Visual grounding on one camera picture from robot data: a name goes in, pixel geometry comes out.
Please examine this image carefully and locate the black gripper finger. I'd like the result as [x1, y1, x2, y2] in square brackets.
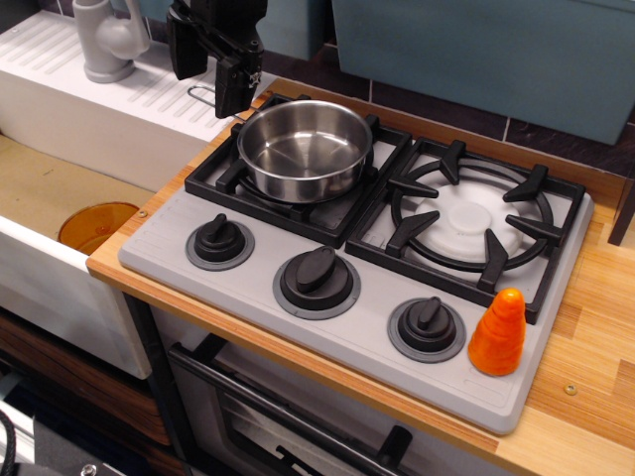
[214, 57, 261, 118]
[167, 8, 207, 80]

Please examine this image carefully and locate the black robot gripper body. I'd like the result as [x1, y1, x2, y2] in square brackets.
[171, 1, 267, 64]

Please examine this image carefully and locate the stainless steel pan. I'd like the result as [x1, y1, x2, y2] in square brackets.
[236, 99, 373, 204]

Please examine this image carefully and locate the grey toy faucet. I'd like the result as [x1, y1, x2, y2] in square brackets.
[72, 0, 151, 84]

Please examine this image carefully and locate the black left burner grate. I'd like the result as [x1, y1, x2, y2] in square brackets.
[185, 94, 412, 247]

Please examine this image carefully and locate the black burner grate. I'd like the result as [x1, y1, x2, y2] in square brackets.
[345, 139, 593, 323]
[185, 94, 412, 247]

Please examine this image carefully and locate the white toy sink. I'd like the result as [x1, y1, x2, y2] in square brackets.
[0, 9, 279, 381]

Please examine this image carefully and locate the black left stove knob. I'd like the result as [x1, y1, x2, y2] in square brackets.
[186, 213, 255, 272]

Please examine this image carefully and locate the black stove knob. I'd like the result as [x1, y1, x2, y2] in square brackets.
[186, 213, 255, 272]
[273, 246, 361, 320]
[387, 297, 466, 364]

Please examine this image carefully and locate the black middle stove knob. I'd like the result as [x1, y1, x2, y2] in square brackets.
[273, 246, 361, 320]

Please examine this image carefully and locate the white burner disc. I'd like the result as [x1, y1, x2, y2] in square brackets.
[402, 181, 523, 263]

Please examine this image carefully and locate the black right burner grate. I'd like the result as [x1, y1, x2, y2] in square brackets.
[345, 139, 593, 323]

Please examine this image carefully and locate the grey toy stove top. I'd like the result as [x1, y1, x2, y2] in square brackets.
[117, 91, 595, 436]

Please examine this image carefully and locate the black right stove knob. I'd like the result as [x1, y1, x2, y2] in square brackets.
[387, 297, 466, 364]

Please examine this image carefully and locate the teal box right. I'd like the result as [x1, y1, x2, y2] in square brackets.
[332, 1, 634, 145]

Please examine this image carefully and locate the toy oven door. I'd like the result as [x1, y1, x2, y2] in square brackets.
[167, 335, 503, 475]

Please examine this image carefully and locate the orange toy carrot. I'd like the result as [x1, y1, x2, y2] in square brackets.
[467, 288, 526, 376]

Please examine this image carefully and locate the brass screw right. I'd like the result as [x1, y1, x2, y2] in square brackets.
[564, 384, 577, 396]

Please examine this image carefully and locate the black oven door handle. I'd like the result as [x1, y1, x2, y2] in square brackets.
[168, 335, 412, 475]

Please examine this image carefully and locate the dark wooden post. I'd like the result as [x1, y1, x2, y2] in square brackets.
[608, 178, 634, 246]

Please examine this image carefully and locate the black braided cable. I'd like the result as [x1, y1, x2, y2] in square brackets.
[0, 411, 20, 465]

